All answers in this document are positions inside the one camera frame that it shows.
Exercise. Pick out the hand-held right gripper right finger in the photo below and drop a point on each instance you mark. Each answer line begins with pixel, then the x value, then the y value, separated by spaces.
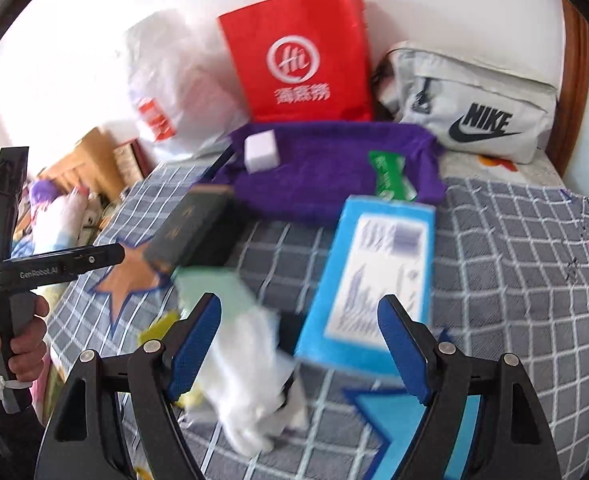
pixel 404 346

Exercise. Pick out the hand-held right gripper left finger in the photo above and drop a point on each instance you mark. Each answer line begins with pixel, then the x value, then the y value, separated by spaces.
pixel 199 341

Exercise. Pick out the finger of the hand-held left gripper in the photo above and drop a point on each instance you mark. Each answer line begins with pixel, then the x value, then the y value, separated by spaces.
pixel 99 256

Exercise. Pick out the white cloth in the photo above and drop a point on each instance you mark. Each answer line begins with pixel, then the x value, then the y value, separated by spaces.
pixel 244 385

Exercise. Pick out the green tissue packet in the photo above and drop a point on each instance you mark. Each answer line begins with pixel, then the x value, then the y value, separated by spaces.
pixel 392 175

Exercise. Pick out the person's left hand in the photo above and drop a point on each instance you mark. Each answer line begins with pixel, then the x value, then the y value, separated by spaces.
pixel 30 332

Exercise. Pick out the printed pillow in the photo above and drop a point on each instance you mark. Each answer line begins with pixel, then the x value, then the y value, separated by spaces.
pixel 59 222

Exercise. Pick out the mint green cloth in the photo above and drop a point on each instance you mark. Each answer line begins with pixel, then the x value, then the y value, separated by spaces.
pixel 214 285

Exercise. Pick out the purple plush toy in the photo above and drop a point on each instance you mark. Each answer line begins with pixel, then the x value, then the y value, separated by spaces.
pixel 42 192

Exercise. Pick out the blue tissue pack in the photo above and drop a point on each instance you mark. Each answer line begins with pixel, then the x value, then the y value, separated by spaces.
pixel 374 280

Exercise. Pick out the dark green tin box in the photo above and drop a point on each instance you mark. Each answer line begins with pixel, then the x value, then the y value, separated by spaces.
pixel 189 230

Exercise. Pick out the light wooden headboard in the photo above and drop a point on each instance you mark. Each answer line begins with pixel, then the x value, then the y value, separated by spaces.
pixel 87 160

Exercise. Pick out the brown book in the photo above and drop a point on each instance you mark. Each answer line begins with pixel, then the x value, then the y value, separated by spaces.
pixel 128 161

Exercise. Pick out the grey checked blanket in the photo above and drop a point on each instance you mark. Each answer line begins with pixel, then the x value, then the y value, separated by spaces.
pixel 499 260

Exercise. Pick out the purple cloth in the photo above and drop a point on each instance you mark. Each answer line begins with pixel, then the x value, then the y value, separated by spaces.
pixel 324 172

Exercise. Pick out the white foam block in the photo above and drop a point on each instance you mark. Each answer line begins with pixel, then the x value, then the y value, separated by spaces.
pixel 262 152

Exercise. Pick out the white plastic bag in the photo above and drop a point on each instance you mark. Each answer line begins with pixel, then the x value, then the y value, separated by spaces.
pixel 174 75

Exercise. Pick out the printed bed sheet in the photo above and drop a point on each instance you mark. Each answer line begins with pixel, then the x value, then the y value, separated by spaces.
pixel 504 170

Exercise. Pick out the grey waist bag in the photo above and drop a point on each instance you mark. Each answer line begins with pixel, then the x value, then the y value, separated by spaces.
pixel 474 100

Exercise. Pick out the red paper bag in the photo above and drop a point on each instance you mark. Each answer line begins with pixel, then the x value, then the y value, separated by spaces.
pixel 294 60

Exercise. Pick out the dark wooden headboard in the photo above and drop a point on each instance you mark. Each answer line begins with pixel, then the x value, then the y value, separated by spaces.
pixel 576 85

